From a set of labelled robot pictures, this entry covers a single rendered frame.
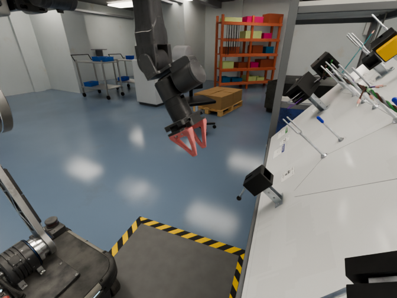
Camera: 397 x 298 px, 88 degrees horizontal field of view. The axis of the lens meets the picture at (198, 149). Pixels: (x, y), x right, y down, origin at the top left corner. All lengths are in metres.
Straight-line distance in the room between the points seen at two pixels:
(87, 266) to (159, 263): 0.45
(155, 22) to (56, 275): 1.25
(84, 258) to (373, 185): 1.34
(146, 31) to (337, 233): 0.53
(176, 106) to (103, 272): 1.04
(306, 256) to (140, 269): 1.29
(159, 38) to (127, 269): 1.39
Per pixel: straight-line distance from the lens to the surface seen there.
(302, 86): 0.85
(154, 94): 4.94
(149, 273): 1.56
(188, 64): 0.48
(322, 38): 8.14
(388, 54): 0.69
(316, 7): 1.11
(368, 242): 0.38
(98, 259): 1.41
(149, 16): 0.54
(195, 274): 1.53
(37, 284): 1.43
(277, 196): 0.58
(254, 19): 7.34
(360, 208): 0.43
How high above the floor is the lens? 1.30
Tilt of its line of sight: 27 degrees down
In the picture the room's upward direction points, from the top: straight up
